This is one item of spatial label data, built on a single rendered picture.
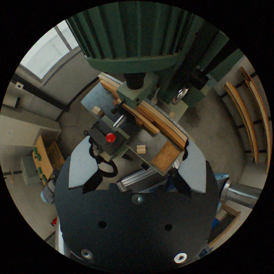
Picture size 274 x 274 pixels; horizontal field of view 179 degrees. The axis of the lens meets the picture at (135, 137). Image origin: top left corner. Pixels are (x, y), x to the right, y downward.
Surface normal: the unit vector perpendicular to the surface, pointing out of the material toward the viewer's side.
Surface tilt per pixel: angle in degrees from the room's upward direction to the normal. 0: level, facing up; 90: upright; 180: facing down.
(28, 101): 90
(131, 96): 0
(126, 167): 0
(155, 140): 0
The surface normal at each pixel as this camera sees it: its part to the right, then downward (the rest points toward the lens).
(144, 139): -0.03, -0.09
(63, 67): 0.67, 0.74
